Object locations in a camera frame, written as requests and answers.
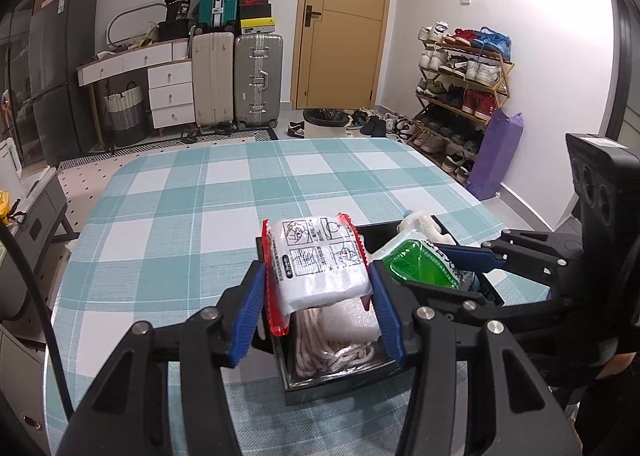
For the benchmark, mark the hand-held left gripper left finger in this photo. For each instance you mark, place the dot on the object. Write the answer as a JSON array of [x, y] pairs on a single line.
[[247, 316]]

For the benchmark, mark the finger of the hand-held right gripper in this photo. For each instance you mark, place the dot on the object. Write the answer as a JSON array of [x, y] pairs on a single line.
[[465, 256], [450, 298]]

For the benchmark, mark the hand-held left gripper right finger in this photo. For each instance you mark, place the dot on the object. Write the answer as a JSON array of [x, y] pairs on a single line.
[[385, 316]]

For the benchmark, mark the green and white packet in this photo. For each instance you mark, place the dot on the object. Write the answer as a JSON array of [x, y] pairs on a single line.
[[425, 268]]

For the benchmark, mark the clear bag with blue piece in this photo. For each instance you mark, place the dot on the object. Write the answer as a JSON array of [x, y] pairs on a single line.
[[409, 222]]

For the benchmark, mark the white packet with red edges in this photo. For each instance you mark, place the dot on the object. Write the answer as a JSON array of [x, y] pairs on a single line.
[[320, 266]]

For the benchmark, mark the person's right hand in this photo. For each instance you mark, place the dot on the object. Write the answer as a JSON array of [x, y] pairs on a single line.
[[622, 365]]

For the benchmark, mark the white bubble wrap pouch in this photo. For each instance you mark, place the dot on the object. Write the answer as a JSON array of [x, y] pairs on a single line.
[[350, 323]]

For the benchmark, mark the purple bag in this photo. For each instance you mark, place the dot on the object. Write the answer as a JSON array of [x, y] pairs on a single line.
[[495, 156]]

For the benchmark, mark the teal checked tablecloth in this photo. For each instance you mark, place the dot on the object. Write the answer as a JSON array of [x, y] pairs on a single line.
[[200, 206]]

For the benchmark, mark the cluster of loose shoes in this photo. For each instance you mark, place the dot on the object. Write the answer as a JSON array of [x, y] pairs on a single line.
[[380, 125]]

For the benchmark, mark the wooden shoe rack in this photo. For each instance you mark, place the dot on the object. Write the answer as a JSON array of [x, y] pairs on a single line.
[[500, 81]]

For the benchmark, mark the rows of racked sneakers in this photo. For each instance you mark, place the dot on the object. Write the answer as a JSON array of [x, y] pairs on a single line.
[[475, 71]]

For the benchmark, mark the black slipper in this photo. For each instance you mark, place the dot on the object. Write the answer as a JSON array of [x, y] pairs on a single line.
[[190, 136]]

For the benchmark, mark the trash bin with black liner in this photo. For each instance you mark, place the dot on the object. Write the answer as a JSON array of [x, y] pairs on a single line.
[[325, 119]]

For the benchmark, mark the white dresser with drawers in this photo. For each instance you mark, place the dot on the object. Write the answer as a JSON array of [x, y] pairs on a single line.
[[170, 96]]

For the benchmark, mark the woven laundry basket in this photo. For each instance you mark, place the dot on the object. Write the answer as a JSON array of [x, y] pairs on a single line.
[[125, 116]]

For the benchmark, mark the silver hard suitcase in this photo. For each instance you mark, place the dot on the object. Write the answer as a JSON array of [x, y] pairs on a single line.
[[257, 81]]

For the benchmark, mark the wooden door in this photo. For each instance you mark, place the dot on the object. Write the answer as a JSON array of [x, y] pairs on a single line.
[[345, 51]]

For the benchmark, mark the beige hard suitcase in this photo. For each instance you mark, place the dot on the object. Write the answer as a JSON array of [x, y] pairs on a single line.
[[212, 81]]

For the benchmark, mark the yellow plastic bag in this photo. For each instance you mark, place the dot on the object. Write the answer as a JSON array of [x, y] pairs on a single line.
[[5, 208]]

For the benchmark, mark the grey refrigerator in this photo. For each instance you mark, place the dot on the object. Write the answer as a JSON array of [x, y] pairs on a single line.
[[60, 81]]

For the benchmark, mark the black shopping bag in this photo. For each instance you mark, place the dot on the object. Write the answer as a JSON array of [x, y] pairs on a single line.
[[175, 19]]

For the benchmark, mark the oval vanity mirror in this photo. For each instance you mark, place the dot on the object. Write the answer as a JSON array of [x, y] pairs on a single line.
[[132, 11]]

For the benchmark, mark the dark glossy wardrobe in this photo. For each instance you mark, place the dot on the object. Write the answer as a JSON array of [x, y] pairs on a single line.
[[15, 86]]

